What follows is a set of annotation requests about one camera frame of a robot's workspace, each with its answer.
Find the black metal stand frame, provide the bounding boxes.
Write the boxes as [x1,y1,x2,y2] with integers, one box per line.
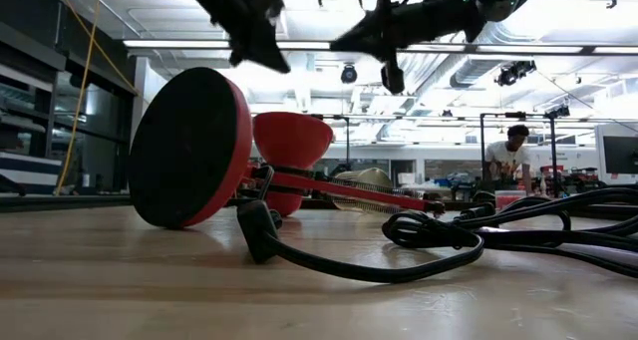
[478,104,572,197]

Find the black lamp power cord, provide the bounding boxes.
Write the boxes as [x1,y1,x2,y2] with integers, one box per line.
[236,185,638,285]

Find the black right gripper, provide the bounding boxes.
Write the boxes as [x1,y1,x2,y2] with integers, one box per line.
[328,0,487,95]

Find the cream wire basket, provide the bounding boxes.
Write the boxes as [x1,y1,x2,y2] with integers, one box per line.
[334,167,395,214]

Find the dark storage shelf unit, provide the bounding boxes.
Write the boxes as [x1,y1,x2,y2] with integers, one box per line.
[0,20,136,197]

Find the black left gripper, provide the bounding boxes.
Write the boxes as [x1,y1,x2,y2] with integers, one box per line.
[171,0,292,75]

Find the red desk lamp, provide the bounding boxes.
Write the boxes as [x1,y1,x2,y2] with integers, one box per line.
[127,66,447,230]

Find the white-framed monitor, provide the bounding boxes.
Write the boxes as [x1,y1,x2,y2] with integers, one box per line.
[595,123,638,185]

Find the black ceiling spotlight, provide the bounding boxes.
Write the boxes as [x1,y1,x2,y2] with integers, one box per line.
[494,59,538,88]

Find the black ceiling camera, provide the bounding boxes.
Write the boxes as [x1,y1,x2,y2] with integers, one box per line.
[340,63,359,86]

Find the yellow cable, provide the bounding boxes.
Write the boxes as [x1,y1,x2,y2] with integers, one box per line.
[53,0,141,196]

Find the person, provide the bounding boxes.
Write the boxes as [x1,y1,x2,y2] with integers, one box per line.
[483,124,533,194]

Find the pink plastic container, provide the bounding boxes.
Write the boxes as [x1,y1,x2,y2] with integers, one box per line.
[494,189,528,210]

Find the long ceiling light strip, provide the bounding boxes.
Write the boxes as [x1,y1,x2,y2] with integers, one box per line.
[123,39,638,55]

